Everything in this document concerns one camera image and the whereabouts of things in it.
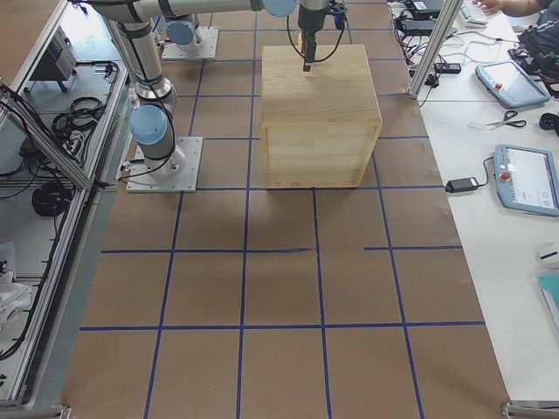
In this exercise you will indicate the aluminium frame rail left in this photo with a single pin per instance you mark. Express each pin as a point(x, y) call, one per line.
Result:
point(51, 145)

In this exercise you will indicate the upper teach pendant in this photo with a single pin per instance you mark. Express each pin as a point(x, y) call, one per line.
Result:
point(511, 85)

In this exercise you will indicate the grey control box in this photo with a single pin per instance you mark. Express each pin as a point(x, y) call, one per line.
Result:
point(57, 63)

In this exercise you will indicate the aluminium frame post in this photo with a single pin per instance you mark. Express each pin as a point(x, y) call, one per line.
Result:
point(438, 36)

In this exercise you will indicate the teal notebook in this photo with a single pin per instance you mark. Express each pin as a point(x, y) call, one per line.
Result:
point(548, 285)

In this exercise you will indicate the black power brick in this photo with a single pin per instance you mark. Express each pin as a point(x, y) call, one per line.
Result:
point(447, 68)

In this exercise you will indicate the lower teach pendant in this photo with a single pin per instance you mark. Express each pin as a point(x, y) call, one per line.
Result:
point(526, 179)

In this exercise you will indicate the teach pendant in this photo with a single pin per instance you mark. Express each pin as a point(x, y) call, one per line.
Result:
point(511, 85)
point(526, 179)

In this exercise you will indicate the black power adapter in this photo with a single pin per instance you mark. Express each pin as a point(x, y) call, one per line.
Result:
point(461, 185)

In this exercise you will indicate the white keyboard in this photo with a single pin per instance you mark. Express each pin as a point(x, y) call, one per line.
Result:
point(471, 15)

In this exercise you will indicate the black handled scissors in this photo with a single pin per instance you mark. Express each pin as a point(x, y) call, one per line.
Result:
point(508, 119)

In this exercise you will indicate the wooden drawer cabinet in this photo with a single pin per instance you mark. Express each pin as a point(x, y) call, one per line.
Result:
point(319, 128)

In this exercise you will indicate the person hand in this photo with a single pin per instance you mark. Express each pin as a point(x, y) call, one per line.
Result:
point(491, 6)

